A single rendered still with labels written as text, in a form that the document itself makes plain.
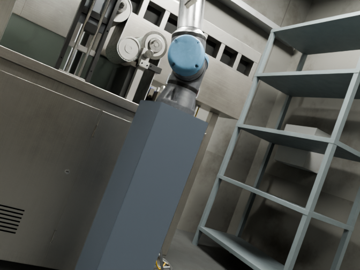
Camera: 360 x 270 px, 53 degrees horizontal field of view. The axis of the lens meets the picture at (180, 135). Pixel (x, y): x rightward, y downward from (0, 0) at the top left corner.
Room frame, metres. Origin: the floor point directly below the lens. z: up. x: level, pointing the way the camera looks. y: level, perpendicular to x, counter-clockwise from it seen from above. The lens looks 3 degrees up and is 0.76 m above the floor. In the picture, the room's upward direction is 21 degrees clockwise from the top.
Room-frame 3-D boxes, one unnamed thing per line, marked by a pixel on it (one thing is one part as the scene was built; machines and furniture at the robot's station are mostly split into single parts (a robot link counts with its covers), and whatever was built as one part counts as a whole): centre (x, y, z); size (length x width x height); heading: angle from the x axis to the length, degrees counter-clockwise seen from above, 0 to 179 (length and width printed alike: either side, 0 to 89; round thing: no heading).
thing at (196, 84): (1.30, 0.05, 1.07); 0.13 x 0.12 x 0.14; 174
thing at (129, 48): (1.94, 0.46, 1.18); 0.26 x 0.12 x 0.12; 27
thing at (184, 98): (1.31, 0.05, 0.95); 0.15 x 0.15 x 0.10
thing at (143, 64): (1.83, 0.31, 1.05); 0.06 x 0.05 x 0.31; 27
